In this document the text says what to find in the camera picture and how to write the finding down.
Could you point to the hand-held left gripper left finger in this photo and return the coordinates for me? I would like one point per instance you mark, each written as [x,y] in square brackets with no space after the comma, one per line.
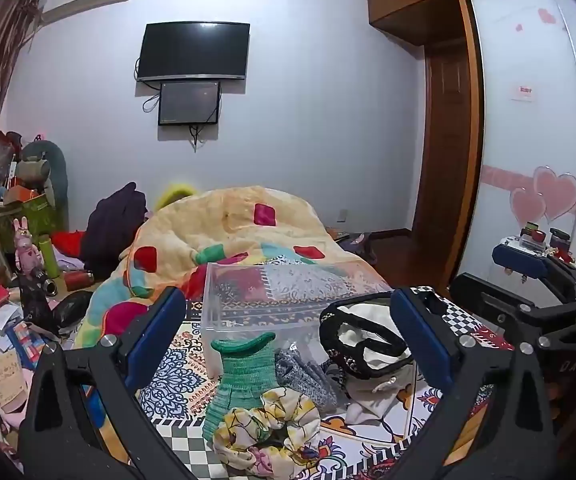
[155,330]

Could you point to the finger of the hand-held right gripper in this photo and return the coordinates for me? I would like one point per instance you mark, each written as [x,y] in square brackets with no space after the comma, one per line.
[488,300]
[518,260]

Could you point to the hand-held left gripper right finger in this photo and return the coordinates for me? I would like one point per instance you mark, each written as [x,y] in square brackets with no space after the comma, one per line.
[420,335]

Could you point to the green knitted garment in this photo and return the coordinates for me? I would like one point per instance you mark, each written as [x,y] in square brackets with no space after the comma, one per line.
[245,375]

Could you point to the clear plastic storage box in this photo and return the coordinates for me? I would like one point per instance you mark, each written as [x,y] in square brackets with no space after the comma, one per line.
[268,305]

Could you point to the floral yellow scrunchie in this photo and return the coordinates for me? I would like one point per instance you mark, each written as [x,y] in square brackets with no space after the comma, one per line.
[273,427]

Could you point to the red lidded jar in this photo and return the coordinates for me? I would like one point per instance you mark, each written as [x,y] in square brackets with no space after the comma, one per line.
[534,233]

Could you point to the black white checkered cloth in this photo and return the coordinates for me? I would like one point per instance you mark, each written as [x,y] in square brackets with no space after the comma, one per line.
[455,317]

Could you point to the dark glass jar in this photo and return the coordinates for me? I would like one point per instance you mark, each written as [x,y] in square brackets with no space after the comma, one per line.
[559,240]

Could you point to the white garment black trim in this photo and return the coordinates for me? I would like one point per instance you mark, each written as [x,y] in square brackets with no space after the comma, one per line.
[373,355]

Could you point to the patterned bed sheet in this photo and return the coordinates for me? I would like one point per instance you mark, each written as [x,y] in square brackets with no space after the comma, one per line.
[178,385]

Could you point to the red thermos bottle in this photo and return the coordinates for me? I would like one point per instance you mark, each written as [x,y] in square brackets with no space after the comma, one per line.
[78,280]

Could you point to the yellow blanket with colourful patches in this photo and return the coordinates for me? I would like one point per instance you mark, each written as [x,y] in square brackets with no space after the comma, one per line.
[208,230]

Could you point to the dark purple clothes pile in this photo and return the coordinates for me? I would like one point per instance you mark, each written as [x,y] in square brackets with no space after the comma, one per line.
[113,225]

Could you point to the red cloth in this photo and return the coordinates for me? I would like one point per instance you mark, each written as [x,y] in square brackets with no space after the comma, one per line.
[70,242]

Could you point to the grey knitted sock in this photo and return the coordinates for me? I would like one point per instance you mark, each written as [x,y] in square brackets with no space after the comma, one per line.
[303,375]

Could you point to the green bottle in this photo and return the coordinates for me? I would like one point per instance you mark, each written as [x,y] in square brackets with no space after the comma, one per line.
[48,256]

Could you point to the white sliding door with hearts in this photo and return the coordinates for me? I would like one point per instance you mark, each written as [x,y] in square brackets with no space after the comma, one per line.
[533,125]

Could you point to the yellow green fluffy toy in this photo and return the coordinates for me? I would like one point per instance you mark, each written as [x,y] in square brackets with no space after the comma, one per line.
[175,195]

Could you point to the pink bunny doll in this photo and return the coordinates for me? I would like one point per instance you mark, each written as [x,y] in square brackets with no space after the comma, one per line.
[27,251]

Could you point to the brown wooden wardrobe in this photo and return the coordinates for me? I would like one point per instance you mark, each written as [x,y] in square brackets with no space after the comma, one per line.
[443,125]

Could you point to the green cardboard box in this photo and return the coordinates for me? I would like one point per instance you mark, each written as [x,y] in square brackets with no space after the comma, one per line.
[30,220]

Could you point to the grey green plush toy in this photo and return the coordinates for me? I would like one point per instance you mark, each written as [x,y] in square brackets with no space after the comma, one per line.
[43,170]

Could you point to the white air conditioner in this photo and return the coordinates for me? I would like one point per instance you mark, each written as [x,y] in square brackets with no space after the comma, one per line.
[85,2]

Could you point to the black camera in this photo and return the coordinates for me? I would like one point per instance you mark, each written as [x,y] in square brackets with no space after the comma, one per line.
[43,280]

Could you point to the wall socket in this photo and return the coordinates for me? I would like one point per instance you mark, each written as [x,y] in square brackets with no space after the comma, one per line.
[342,216]

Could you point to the small black wall monitor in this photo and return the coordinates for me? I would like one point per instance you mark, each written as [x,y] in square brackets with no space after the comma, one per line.
[189,103]

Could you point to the black wall television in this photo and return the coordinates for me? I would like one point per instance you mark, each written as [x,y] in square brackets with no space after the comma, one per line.
[193,50]

